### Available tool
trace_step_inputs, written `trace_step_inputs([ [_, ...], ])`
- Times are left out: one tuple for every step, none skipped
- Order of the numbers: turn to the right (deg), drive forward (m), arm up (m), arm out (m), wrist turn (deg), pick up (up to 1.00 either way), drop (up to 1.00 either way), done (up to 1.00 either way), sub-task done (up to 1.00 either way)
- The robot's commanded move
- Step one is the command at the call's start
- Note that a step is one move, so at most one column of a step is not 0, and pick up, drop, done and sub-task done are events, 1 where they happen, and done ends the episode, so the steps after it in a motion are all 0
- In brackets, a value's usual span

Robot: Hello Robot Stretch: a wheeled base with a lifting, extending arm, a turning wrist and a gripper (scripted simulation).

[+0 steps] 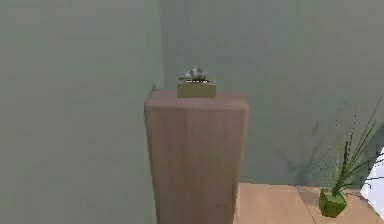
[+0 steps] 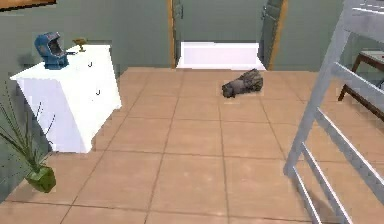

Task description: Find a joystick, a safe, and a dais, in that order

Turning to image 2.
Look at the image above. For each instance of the brown wooden table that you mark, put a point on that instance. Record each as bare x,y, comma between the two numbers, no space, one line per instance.
361,96

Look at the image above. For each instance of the brown framed wall picture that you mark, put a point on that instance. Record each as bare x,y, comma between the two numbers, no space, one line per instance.
23,3

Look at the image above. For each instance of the blue arcade joystick machine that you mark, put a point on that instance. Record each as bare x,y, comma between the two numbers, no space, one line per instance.
50,50

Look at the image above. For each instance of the white chest of drawers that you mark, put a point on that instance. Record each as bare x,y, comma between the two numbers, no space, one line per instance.
71,100

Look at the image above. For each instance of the grey green room door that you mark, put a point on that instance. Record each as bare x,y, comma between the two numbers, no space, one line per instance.
271,30

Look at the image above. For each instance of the small brass goblet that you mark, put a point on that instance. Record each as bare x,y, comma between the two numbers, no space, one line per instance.
80,42

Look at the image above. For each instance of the grey crumpled cloth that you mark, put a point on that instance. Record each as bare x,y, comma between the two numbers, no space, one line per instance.
243,84

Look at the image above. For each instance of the green potted house plant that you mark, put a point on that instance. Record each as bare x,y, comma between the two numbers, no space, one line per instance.
40,176

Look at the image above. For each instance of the grey metal ladder shelf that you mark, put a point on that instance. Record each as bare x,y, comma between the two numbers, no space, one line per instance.
333,83

